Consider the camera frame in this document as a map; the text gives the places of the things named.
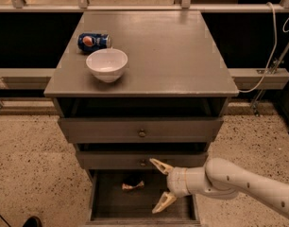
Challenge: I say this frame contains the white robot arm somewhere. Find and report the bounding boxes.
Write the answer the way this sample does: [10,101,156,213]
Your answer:
[149,158,289,219]

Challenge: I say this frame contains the grey middle drawer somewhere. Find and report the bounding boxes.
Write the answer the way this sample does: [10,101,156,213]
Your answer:
[76,151,207,170]

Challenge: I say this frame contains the blue pepsi can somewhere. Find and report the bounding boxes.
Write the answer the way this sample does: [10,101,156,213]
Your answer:
[77,33,111,53]

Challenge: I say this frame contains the grey wooden drawer cabinet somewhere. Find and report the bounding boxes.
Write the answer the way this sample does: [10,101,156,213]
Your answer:
[43,10,240,227]

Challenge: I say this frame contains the white ceramic bowl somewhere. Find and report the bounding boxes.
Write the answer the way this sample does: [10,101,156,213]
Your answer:
[86,48,128,83]

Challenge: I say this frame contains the white cable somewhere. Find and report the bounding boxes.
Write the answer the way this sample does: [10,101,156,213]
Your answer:
[238,1,279,95]

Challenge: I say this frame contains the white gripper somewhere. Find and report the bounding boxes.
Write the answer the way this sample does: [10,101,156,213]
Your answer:
[149,158,209,214]

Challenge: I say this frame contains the grey top drawer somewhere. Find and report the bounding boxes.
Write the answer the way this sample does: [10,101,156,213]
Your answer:
[59,117,223,144]

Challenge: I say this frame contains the black shoe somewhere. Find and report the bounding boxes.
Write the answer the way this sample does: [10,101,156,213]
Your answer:
[23,216,43,227]

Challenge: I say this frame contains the metal railing frame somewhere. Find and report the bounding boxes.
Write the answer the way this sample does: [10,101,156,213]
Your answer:
[0,0,289,93]

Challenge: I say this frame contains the brass top drawer knob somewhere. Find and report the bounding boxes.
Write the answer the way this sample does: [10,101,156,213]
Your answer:
[138,129,146,137]

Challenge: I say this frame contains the grey open bottom drawer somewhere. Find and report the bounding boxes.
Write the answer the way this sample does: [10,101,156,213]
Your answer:
[87,170,200,227]

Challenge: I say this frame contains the crushed orange can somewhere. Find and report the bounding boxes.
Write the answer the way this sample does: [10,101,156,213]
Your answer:
[122,175,145,191]

